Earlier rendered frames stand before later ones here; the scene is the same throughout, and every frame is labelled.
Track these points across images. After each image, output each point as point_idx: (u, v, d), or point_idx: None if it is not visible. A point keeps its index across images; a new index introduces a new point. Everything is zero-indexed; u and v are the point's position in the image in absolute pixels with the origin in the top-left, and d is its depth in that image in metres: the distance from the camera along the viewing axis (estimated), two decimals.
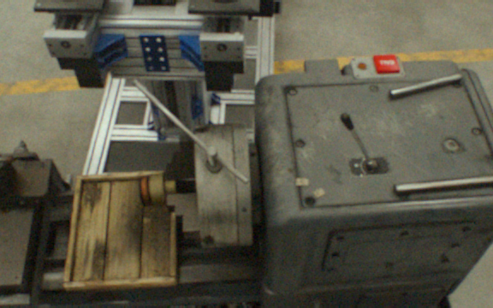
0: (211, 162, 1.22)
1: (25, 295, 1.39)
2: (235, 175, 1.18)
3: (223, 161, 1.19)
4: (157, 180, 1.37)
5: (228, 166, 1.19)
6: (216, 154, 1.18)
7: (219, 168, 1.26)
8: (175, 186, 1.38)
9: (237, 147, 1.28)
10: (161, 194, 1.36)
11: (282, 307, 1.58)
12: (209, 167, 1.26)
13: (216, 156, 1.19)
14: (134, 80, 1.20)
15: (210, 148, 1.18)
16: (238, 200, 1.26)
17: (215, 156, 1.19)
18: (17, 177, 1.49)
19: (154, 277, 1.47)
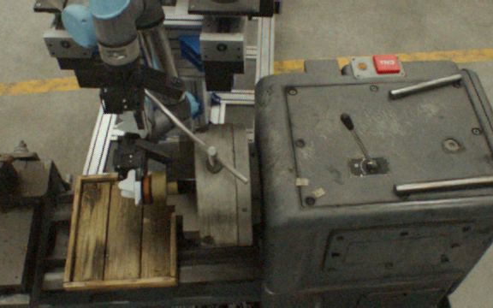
0: (211, 162, 1.22)
1: (25, 295, 1.39)
2: (235, 175, 1.18)
3: (223, 161, 1.19)
4: (159, 179, 1.37)
5: (228, 166, 1.19)
6: (216, 154, 1.18)
7: (219, 168, 1.26)
8: (177, 186, 1.38)
9: (237, 147, 1.28)
10: (163, 194, 1.36)
11: (282, 307, 1.58)
12: (209, 167, 1.26)
13: (216, 156, 1.19)
14: None
15: (210, 148, 1.18)
16: (238, 200, 1.26)
17: (215, 156, 1.19)
18: (17, 177, 1.49)
19: (154, 277, 1.47)
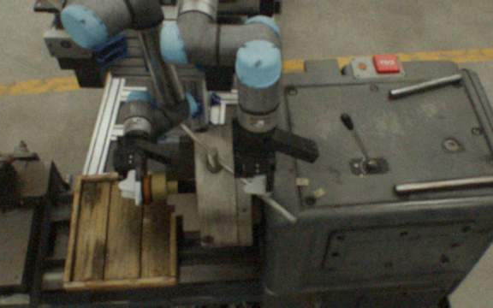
0: None
1: (25, 295, 1.39)
2: (192, 131, 1.22)
3: (202, 145, 1.20)
4: (159, 178, 1.37)
5: (198, 139, 1.21)
6: (209, 148, 1.19)
7: (209, 160, 1.27)
8: (177, 186, 1.38)
9: None
10: (163, 193, 1.36)
11: (282, 307, 1.58)
12: None
13: None
14: (293, 220, 1.10)
15: (215, 153, 1.18)
16: (238, 200, 1.26)
17: (210, 149, 1.20)
18: (17, 177, 1.49)
19: (154, 277, 1.47)
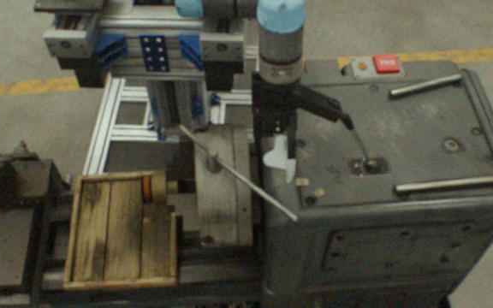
0: None
1: (25, 295, 1.39)
2: (191, 132, 1.21)
3: (202, 146, 1.20)
4: (159, 178, 1.37)
5: (197, 140, 1.21)
6: (209, 149, 1.19)
7: (209, 160, 1.27)
8: (177, 186, 1.38)
9: (237, 147, 1.28)
10: (163, 193, 1.36)
11: (282, 307, 1.58)
12: None
13: None
14: (295, 218, 1.10)
15: (215, 153, 1.18)
16: (238, 200, 1.26)
17: (210, 150, 1.20)
18: (17, 177, 1.49)
19: (154, 277, 1.47)
